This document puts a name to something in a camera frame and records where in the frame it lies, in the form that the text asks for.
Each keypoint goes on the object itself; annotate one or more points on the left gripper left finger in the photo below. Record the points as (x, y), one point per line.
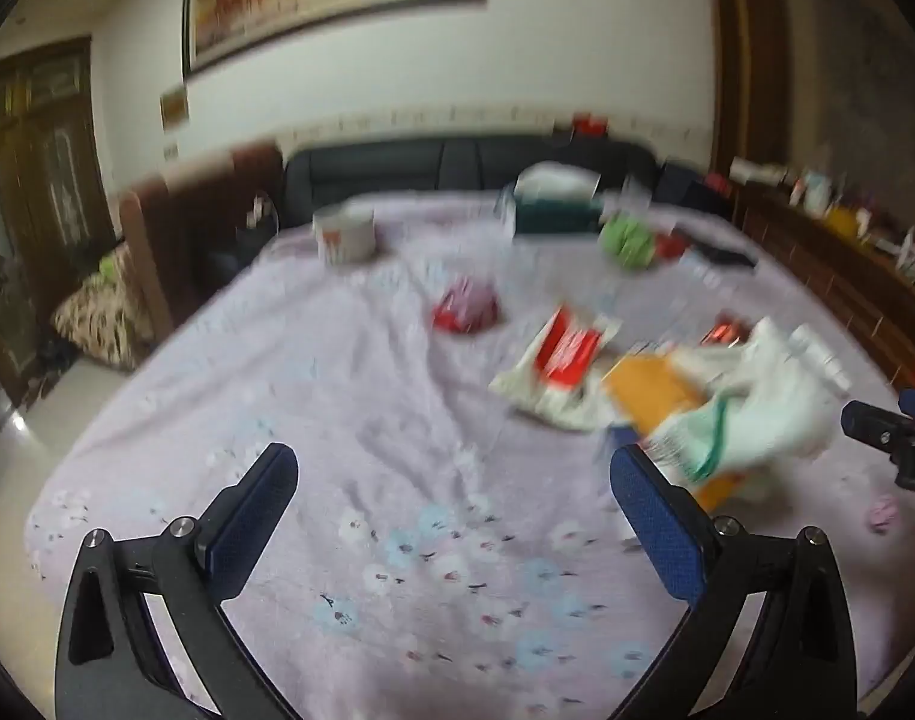
(110, 660)

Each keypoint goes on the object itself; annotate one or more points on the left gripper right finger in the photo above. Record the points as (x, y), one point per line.
(800, 661)

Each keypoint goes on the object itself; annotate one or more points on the white barcode long box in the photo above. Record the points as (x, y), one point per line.
(815, 353)

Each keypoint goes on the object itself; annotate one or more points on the dark red snack wrapper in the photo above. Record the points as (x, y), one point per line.
(727, 331)

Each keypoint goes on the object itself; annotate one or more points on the orange long box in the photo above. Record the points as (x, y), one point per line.
(647, 391)

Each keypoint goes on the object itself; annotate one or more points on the cream red paper bag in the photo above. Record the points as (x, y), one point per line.
(585, 409)

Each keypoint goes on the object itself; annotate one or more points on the white blue medicine box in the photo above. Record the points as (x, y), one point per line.
(469, 306)

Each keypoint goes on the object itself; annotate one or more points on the red white foot-patch box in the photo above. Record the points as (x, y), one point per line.
(568, 348)

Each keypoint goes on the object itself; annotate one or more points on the wooden brick-pattern counter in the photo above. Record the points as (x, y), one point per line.
(861, 289)

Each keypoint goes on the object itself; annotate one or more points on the yellow container on counter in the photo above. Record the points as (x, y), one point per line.
(842, 221)

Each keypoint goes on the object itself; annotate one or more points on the black pistol-shaped object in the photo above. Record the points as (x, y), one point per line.
(725, 258)

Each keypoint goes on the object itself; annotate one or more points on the red flat pouch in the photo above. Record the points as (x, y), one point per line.
(669, 247)

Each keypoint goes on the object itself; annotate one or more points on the dark bag beside sofa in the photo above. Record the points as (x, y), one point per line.
(681, 185)

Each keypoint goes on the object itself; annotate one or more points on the green crumpled cloth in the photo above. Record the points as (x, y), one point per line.
(628, 241)

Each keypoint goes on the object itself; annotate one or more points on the floral cushion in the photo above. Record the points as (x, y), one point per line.
(107, 317)

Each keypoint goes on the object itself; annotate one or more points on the floral lilac tablecloth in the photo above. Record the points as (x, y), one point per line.
(444, 556)

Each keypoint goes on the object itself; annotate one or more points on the dark green tissue box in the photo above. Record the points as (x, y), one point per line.
(552, 199)

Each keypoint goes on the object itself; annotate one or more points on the red item on sofa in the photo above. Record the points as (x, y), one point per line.
(583, 125)

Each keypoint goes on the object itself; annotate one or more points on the brown armchair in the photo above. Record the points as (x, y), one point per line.
(172, 219)

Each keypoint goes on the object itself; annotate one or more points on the wooden glass door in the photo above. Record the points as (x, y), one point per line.
(54, 219)

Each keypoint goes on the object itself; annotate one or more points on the white mug red logo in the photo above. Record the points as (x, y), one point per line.
(344, 236)

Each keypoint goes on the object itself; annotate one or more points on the black leather sofa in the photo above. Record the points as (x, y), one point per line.
(324, 175)

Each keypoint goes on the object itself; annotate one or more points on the small wall plaque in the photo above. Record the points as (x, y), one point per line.
(174, 108)

